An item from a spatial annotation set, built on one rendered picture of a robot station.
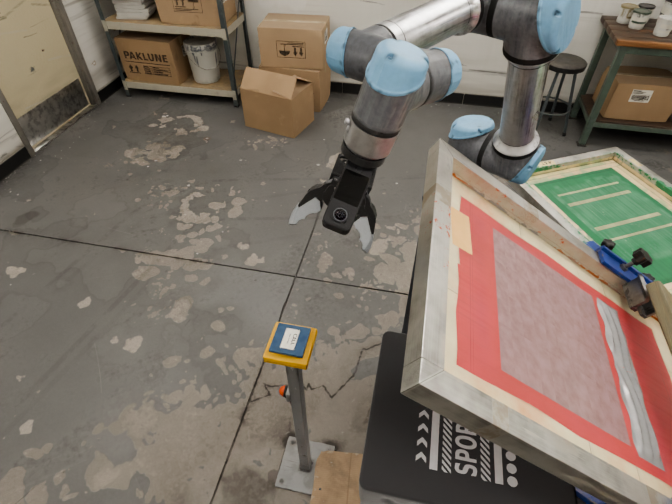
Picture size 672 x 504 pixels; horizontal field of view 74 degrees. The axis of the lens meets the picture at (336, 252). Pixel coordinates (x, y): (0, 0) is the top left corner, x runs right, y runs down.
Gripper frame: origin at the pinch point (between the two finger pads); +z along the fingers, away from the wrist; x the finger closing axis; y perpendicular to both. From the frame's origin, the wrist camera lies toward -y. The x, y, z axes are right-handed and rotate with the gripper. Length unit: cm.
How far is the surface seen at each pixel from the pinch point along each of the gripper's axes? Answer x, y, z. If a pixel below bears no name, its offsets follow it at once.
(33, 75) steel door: 268, 251, 185
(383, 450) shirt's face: -31, -13, 47
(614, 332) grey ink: -64, 9, 4
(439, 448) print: -44, -10, 43
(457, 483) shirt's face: -48, -17, 42
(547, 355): -42.6, -8.3, -0.9
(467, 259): -24.9, 2.5, -5.7
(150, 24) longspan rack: 205, 327, 143
